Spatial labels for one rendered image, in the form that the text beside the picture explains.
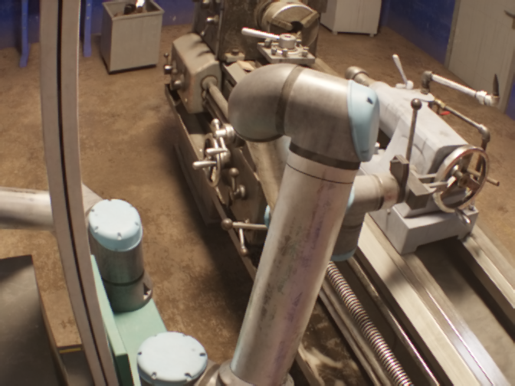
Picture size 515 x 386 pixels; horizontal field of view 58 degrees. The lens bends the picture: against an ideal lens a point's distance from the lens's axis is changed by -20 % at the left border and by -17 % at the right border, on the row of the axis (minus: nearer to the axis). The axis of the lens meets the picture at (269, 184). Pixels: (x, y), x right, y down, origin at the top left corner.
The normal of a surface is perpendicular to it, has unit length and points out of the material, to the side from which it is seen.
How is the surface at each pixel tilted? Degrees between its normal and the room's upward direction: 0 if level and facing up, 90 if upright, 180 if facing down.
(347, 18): 90
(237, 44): 90
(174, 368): 5
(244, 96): 75
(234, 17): 90
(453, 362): 36
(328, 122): 69
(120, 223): 5
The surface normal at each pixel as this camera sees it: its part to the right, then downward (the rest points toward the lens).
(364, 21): 0.36, 0.55
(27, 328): 0.11, -0.83
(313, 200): -0.11, 0.22
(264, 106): -0.57, 0.39
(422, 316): -0.45, -0.60
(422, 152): -0.90, -0.02
